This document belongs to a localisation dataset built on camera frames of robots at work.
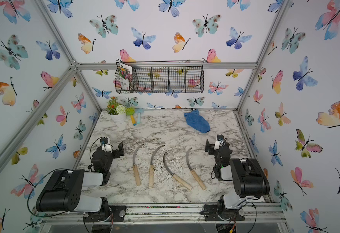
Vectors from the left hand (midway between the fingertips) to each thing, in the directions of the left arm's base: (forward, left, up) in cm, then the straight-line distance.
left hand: (116, 141), depth 90 cm
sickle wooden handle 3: (-20, -37, -8) cm, 43 cm away
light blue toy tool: (+34, -8, -8) cm, 36 cm away
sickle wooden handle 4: (-26, -52, -8) cm, 58 cm away
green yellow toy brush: (+34, -1, -8) cm, 35 cm away
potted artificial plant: (+22, +3, +3) cm, 22 cm away
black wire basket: (+36, -34, +21) cm, 54 cm away
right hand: (0, -63, 0) cm, 63 cm away
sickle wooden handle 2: (-23, -23, -8) cm, 33 cm away
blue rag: (+21, -54, -8) cm, 59 cm away
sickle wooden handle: (-18, -13, -9) cm, 24 cm away
